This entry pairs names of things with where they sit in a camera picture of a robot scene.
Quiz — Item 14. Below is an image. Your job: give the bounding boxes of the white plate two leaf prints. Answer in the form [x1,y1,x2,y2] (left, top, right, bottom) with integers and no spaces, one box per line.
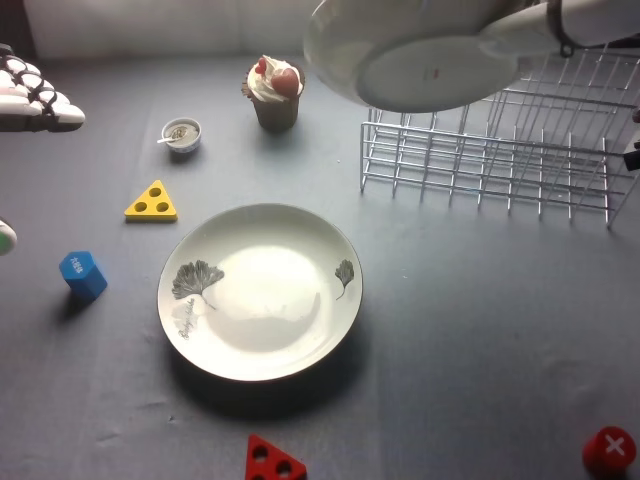
[157,203,365,384]

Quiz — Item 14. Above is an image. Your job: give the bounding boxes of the small dip cup green sauce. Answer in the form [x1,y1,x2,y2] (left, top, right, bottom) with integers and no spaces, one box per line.
[160,117,203,154]

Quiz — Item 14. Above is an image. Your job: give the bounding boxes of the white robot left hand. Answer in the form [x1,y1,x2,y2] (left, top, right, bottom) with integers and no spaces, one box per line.
[0,43,87,257]

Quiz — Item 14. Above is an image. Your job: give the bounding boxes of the cupcake with cream and strawberry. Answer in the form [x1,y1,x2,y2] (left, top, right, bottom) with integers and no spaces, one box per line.
[241,54,307,134]

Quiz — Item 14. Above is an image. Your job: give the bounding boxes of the yellow triangle block three holes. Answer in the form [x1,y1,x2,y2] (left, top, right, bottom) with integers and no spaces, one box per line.
[123,179,179,224]

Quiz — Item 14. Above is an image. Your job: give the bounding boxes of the white plate single leaf print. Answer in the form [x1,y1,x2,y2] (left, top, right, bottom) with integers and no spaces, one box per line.
[302,0,524,114]

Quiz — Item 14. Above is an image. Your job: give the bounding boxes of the blue hexagonal prism block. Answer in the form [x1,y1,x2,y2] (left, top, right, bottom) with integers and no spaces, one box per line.
[58,250,109,303]

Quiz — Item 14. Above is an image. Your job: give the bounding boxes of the chrome wire dish rack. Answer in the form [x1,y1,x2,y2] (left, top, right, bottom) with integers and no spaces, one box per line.
[359,42,640,230]

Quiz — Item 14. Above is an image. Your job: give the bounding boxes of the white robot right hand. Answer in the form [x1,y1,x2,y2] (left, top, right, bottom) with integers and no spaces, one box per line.
[477,0,640,57]

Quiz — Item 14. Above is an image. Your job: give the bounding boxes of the white cloth backdrop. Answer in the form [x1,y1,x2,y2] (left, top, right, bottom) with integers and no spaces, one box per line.
[22,0,326,60]

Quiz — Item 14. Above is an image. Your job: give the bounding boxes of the red cylinder block white cross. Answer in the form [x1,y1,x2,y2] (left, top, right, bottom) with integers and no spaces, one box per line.
[582,425,637,474]

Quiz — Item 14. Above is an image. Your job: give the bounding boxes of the red triangle block three holes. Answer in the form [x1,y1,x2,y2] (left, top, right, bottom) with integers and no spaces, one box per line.
[244,433,308,480]

